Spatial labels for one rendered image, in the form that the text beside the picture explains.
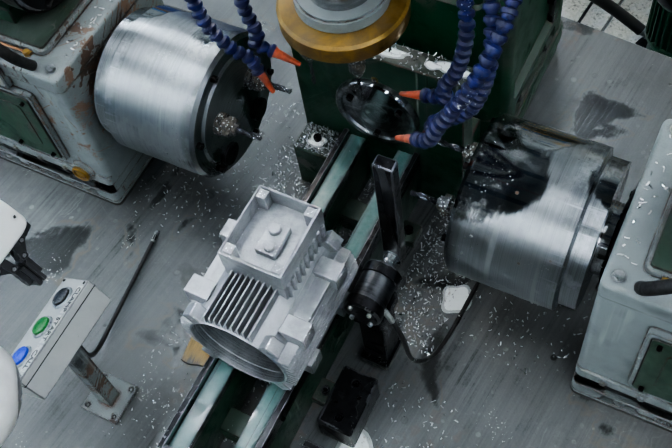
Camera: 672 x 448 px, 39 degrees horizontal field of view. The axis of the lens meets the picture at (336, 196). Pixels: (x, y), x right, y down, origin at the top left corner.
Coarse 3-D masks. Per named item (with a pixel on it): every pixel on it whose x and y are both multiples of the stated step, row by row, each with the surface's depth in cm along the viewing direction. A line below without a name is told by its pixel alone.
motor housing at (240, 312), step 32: (320, 256) 137; (352, 256) 139; (224, 288) 133; (256, 288) 131; (320, 288) 135; (224, 320) 130; (256, 320) 130; (320, 320) 135; (224, 352) 143; (256, 352) 144; (288, 352) 131
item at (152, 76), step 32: (128, 32) 151; (160, 32) 150; (192, 32) 150; (224, 32) 150; (128, 64) 149; (160, 64) 148; (192, 64) 146; (224, 64) 149; (96, 96) 154; (128, 96) 150; (160, 96) 147; (192, 96) 145; (224, 96) 151; (256, 96) 162; (128, 128) 153; (160, 128) 149; (192, 128) 147; (224, 128) 151; (256, 128) 167; (192, 160) 151; (224, 160) 158
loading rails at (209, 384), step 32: (352, 160) 163; (416, 160) 161; (320, 192) 161; (352, 192) 169; (352, 224) 167; (416, 224) 167; (352, 288) 152; (352, 320) 159; (224, 384) 144; (320, 384) 153; (192, 416) 142; (224, 416) 149; (256, 416) 141; (288, 416) 144
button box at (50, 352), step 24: (72, 288) 138; (96, 288) 138; (48, 312) 138; (72, 312) 135; (96, 312) 138; (24, 336) 137; (48, 336) 133; (72, 336) 135; (24, 360) 132; (48, 360) 133; (24, 384) 130; (48, 384) 133
